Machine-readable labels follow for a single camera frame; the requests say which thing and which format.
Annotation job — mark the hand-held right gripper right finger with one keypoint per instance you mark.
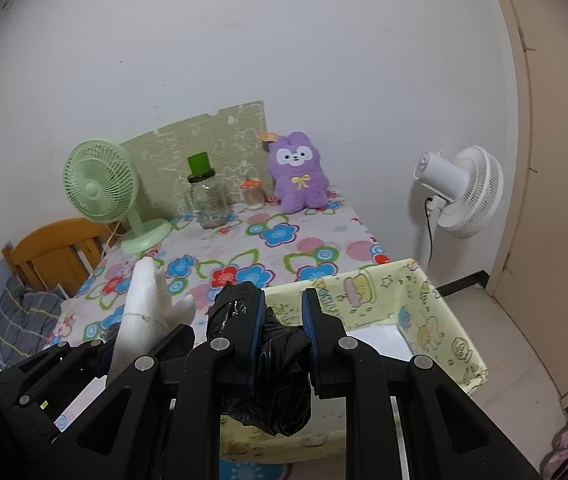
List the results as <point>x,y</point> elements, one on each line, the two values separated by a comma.
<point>309,345</point>

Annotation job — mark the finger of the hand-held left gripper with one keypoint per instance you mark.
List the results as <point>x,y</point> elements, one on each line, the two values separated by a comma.
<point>79,356</point>
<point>174,341</point>

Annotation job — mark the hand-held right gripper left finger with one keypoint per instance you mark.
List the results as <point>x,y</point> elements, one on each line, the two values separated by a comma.
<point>258,345</point>

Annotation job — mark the black plastic bag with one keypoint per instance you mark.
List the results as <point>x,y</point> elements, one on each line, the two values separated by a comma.
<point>284,385</point>

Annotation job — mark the yellow cartoon print storage box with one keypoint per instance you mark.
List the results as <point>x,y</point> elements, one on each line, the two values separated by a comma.
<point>439,320</point>

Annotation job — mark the grey plaid bedding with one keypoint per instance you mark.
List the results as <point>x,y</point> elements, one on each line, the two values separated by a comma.
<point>19,320</point>

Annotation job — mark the floral tablecloth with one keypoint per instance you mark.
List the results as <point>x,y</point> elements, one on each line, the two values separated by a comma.
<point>264,240</point>

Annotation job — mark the wooden bed headboard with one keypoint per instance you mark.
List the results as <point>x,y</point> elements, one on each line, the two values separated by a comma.
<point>49,245</point>

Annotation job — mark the toothpick jar with orange lid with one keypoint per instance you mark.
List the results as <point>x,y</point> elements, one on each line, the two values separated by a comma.
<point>252,195</point>

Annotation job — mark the purple plush rabbit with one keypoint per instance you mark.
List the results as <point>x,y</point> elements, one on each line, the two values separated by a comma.
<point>296,185</point>

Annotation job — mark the green desk fan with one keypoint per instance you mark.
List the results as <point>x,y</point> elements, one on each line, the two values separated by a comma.
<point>99,185</point>

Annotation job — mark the green plastic cup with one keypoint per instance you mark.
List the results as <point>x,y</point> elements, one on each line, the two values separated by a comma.
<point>198,164</point>

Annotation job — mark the white standing fan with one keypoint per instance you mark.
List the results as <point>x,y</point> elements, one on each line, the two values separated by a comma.
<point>469,185</point>

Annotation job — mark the pink patterned cloth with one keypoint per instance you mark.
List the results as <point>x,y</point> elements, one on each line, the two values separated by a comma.
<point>566,445</point>

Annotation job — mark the beige door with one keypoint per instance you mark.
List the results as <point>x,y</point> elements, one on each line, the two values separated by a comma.
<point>564,210</point>

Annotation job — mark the green patterned wall panel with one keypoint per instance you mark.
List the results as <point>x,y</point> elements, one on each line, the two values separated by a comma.
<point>174,145</point>

